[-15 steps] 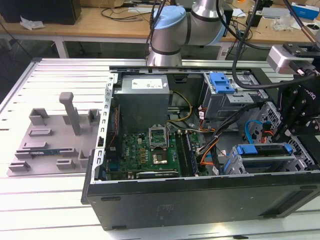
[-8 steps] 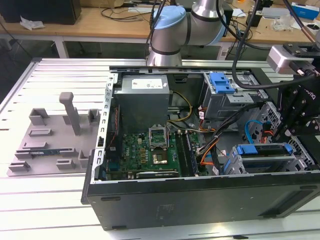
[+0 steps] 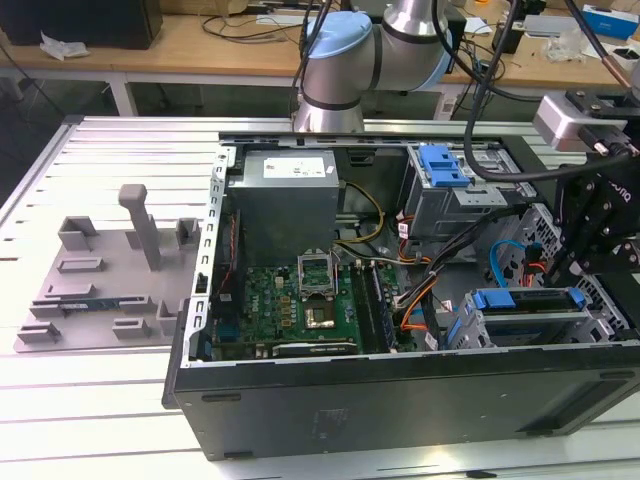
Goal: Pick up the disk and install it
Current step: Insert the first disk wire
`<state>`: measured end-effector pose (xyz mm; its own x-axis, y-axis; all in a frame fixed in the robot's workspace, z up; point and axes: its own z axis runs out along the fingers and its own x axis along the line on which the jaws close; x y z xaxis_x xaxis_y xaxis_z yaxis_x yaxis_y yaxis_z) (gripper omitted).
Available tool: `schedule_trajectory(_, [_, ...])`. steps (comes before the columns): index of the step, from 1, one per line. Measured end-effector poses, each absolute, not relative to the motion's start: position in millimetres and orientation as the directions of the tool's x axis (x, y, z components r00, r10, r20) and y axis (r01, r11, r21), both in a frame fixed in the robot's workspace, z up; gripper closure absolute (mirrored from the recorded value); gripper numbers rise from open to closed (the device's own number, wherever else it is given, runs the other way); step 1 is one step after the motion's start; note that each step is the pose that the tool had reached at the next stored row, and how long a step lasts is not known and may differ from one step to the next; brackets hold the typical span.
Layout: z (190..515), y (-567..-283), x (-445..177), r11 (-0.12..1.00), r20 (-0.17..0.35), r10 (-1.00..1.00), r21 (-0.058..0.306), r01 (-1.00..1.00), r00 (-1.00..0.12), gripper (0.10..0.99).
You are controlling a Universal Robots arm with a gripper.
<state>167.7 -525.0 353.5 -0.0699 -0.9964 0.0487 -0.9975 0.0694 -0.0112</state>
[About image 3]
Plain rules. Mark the white open box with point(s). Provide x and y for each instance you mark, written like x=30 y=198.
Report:
x=625 y=54

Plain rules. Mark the wooden desk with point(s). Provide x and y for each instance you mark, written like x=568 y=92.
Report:
x=200 y=55

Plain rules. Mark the RAM stick on rack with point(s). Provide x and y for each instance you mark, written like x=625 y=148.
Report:
x=95 y=303

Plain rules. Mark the small black container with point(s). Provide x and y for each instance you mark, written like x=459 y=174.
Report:
x=510 y=42

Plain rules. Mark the black equipment box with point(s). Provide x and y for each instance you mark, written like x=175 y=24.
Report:
x=80 y=22

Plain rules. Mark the metal disk bay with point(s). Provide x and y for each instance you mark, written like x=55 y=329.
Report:
x=600 y=325

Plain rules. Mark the black graphics card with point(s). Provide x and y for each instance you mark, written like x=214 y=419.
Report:
x=315 y=347

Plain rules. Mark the black RAM slot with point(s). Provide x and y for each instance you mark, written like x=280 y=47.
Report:
x=361 y=305

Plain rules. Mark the flat grey box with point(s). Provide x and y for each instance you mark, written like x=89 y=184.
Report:
x=550 y=25

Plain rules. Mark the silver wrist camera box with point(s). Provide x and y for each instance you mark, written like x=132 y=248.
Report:
x=560 y=120

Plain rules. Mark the installed RAM stick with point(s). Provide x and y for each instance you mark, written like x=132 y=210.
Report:
x=384 y=310

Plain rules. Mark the grey power supply unit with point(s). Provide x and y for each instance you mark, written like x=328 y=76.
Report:
x=285 y=215

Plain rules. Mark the blue cardboard box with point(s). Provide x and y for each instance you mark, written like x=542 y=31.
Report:
x=612 y=22

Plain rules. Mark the blue drive cage latch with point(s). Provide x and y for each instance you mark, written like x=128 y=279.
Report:
x=442 y=167

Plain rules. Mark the crumpled white plastic bag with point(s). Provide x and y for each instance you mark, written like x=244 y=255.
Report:
x=62 y=47

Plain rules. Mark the clear plastic wrapping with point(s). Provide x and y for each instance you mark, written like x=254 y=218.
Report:
x=565 y=47

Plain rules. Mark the hard disk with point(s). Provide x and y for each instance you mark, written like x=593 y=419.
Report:
x=495 y=299

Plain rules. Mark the grey parts rack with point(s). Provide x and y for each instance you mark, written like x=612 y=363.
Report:
x=100 y=280

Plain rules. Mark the green motherboard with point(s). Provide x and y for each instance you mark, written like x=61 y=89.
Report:
x=270 y=305

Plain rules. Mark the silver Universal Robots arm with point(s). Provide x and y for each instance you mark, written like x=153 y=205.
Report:
x=340 y=65

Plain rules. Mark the metal optical drive cage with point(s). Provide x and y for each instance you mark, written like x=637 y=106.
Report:
x=450 y=210

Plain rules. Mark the CPU socket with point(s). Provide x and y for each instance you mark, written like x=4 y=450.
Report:
x=320 y=317

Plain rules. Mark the black open PC case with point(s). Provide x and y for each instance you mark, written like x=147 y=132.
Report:
x=380 y=400

